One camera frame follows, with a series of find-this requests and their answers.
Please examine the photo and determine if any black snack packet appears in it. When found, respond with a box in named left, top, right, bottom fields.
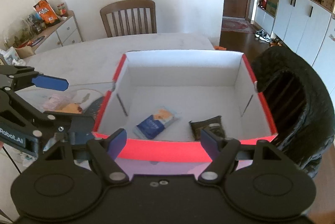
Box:
left=189, top=116, right=226, bottom=141

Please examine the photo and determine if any capybara plush toy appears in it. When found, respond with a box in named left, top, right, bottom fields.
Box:
left=56, top=103, right=82, bottom=114

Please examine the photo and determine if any blue cracker packet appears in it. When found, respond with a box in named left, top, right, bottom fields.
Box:
left=133, top=107, right=180, bottom=140

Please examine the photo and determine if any pink wrapped bread packet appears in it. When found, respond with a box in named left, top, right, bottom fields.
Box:
left=42, top=94, right=74, bottom=111

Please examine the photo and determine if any small cardboard box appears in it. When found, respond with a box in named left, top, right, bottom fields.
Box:
left=14, top=46, right=35, bottom=59

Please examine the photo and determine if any white blue tissue pack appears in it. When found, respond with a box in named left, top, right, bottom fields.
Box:
left=1, top=47, right=26, bottom=66

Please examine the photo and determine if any white sideboard cabinet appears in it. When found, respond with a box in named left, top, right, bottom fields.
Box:
left=32, top=10, right=83, bottom=54

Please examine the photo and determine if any red cardboard shoe box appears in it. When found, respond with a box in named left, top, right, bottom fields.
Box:
left=94, top=50, right=277, bottom=163

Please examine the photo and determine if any orange snack bag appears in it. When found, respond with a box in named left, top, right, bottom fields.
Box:
left=33, top=0, right=58, bottom=25

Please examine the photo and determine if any brown wooden chair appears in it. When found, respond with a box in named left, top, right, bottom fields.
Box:
left=100, top=0, right=157, bottom=38

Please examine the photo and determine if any white wall cabinet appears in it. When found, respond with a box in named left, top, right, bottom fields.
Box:
left=254, top=0, right=335, bottom=84

